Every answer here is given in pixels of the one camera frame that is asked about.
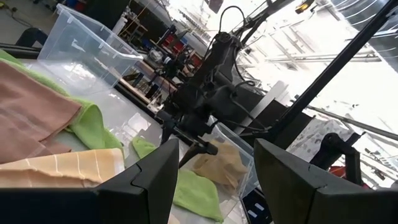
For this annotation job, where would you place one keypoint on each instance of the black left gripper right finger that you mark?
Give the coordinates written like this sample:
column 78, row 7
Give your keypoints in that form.
column 311, row 199

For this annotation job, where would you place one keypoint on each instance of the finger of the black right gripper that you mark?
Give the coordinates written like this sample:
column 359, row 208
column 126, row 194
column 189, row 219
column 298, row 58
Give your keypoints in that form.
column 166, row 123
column 192, row 154

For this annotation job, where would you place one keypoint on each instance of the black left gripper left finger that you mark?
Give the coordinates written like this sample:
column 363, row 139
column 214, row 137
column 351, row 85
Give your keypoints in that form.
column 93, row 205

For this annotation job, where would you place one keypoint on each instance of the yellow white-striped towel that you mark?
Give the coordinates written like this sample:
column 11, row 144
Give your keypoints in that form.
column 62, row 168

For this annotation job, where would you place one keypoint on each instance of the pink towel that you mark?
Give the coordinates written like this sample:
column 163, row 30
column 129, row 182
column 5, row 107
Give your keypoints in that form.
column 31, row 109

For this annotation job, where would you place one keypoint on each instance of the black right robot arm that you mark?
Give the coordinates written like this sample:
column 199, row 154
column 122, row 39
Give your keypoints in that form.
column 217, row 62

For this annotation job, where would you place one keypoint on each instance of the mustard yellow towel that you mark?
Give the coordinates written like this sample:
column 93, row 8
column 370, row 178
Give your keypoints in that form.
column 220, row 168

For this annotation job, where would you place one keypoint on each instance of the red box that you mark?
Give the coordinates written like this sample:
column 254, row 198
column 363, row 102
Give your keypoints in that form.
column 337, row 172

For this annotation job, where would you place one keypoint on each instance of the white glossy table mat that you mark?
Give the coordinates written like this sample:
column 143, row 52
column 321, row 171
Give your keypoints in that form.
column 124, row 115

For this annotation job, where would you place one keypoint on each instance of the clear plastic bin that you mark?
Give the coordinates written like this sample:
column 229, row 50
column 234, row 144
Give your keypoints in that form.
column 250, row 174
column 77, row 37

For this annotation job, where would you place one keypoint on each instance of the red storage crate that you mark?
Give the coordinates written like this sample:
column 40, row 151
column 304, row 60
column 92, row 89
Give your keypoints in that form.
column 174, row 43

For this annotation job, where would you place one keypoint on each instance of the white cylinder bottle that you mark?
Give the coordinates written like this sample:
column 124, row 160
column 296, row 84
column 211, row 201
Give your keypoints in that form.
column 119, row 25

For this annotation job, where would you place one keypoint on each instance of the dark blue chair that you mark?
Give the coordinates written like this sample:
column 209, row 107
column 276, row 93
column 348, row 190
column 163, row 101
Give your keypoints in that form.
column 31, row 35

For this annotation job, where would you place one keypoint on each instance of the black metal bracket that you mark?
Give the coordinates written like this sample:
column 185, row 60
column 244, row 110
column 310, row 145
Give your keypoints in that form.
column 332, row 146

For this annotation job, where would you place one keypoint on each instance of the black aluminium rig frame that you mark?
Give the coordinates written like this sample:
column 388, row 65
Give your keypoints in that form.
column 326, row 71

